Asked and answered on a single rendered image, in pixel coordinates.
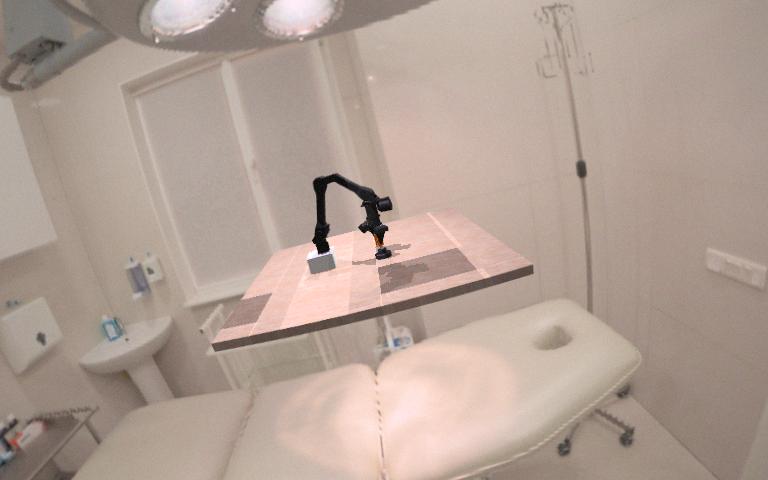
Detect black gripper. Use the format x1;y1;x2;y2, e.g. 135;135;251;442
366;213;389;244

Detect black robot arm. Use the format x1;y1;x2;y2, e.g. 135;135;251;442
312;173;393;255

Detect dark grey round pedestal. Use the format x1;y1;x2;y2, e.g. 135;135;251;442
375;246;392;260

